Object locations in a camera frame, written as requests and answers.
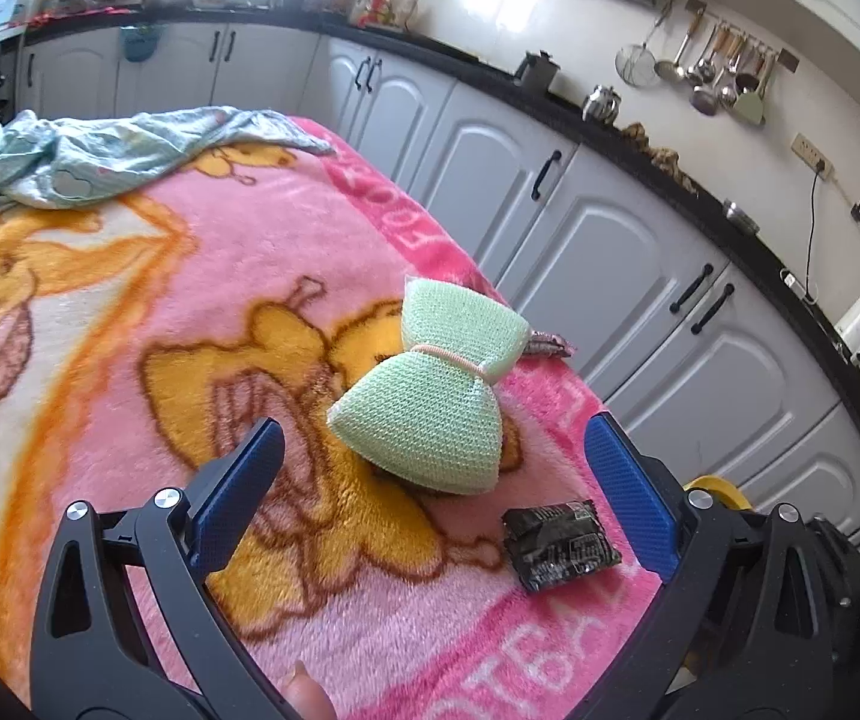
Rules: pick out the person's left hand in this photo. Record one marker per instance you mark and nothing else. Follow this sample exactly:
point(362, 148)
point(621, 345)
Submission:
point(308, 697)

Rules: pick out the blue hanging pocket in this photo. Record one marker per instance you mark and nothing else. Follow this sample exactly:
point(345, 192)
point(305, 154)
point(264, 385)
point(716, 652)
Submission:
point(137, 43)

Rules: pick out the steel bowl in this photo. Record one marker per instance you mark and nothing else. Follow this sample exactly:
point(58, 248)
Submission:
point(741, 216)

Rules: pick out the wall socket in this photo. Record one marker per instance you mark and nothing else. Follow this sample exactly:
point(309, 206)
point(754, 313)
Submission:
point(812, 156)

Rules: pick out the yellow-rimmed bin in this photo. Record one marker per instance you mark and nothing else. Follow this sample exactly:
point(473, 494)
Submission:
point(726, 491)

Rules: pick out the red bottles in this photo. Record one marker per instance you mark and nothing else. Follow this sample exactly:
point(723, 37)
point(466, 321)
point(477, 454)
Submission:
point(373, 9)

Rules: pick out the green sponge with rubber band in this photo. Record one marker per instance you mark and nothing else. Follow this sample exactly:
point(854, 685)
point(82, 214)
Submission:
point(415, 420)

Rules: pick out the small steel kettle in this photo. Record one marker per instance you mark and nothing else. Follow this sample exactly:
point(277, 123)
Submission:
point(601, 105)

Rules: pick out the black plastic packet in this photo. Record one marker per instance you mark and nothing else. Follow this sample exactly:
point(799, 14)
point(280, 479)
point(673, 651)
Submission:
point(561, 544)

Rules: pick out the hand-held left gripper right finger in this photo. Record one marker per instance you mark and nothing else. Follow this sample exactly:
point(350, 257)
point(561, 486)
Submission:
point(628, 495)

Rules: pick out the light blue printed cloth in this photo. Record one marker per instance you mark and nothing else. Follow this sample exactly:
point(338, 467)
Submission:
point(99, 150)

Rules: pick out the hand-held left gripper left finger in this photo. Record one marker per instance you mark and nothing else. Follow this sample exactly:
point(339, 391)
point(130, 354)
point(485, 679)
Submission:
point(238, 495)

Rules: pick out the small dark wrapper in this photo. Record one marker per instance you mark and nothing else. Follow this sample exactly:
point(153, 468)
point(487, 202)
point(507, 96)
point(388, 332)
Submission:
point(550, 345)

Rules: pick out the white kitchen cabinets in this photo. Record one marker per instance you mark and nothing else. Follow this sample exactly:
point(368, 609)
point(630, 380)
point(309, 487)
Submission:
point(610, 240)

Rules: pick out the pile of ginger roots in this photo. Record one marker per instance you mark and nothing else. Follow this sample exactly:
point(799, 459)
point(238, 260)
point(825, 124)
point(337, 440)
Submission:
point(662, 157)

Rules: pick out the pink printed blanket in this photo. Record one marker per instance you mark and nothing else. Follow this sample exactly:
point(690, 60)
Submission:
point(175, 277)

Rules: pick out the row of hanging utensils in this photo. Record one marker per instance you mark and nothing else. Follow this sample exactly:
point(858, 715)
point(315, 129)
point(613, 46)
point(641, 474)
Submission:
point(707, 67)

